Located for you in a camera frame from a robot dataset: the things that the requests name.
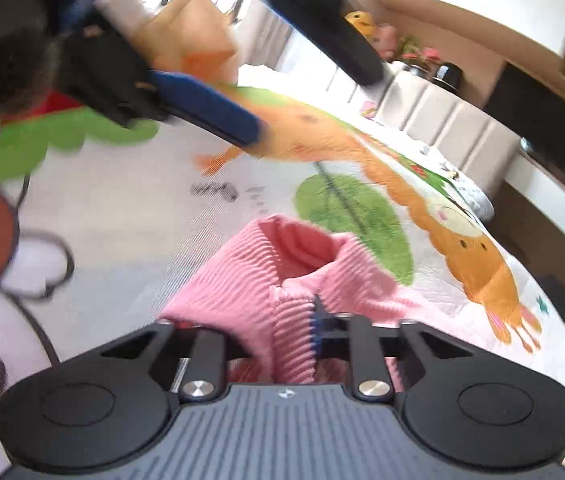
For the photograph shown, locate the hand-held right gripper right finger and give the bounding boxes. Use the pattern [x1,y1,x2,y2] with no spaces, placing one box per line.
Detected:
[310,296,463,404]

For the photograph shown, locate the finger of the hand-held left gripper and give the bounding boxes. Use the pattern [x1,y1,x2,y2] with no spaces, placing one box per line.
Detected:
[253,0,389,87]
[150,71,266,149]

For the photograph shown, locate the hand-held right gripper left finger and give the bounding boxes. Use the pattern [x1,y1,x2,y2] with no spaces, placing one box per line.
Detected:
[100,320,254,404]

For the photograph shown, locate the pink knitted sweater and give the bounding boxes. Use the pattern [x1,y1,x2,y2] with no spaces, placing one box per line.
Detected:
[157,214,413,394]

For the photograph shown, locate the yellow plush toy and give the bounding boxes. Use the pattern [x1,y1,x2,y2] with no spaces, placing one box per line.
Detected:
[345,10,378,37]

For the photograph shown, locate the pink plush toy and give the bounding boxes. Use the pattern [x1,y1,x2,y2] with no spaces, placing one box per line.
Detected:
[373,25,404,61]

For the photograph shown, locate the tan cardboard box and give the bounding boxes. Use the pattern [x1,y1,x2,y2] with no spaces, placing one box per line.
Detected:
[131,0,239,84]

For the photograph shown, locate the pink flower plant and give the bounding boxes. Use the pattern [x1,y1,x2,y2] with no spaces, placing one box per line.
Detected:
[400,36,441,69]

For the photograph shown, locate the printed cartoon blanket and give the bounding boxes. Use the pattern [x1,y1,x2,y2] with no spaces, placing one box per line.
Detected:
[0,67,565,467]

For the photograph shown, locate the black round jar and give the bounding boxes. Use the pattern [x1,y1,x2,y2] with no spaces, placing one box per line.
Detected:
[433,62,463,89]

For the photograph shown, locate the beige padded headboard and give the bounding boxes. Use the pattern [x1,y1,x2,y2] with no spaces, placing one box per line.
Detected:
[262,25,523,202]

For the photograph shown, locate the dark television screen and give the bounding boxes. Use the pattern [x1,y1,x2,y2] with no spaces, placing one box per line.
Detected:
[485,62,565,177]

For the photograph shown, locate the white shelf ledge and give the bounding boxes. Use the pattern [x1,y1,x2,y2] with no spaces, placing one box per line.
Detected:
[507,152,565,283]

